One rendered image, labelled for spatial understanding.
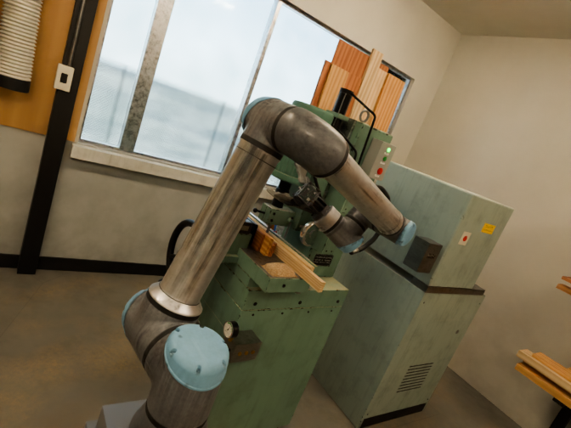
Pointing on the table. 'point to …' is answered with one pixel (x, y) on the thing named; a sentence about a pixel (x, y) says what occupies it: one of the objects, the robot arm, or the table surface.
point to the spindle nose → (281, 193)
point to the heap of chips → (279, 270)
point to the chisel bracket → (273, 216)
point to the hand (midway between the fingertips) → (279, 173)
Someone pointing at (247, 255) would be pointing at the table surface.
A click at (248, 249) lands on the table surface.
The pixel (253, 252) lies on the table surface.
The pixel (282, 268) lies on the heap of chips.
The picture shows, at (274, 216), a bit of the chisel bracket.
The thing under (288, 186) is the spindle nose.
